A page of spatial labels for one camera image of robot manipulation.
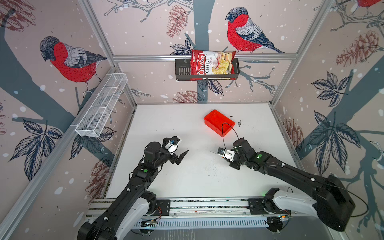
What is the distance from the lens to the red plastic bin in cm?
102

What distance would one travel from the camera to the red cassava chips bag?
0.87 meters

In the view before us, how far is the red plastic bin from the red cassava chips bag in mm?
304
